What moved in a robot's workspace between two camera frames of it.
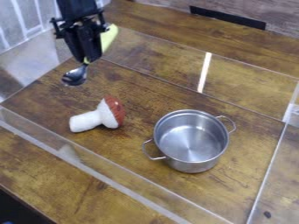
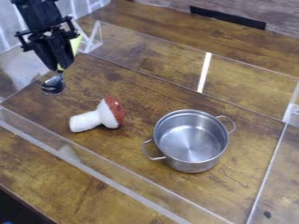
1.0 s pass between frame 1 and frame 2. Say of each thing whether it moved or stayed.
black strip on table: stayed
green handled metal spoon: moved
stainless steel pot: stayed
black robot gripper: moved
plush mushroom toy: stayed
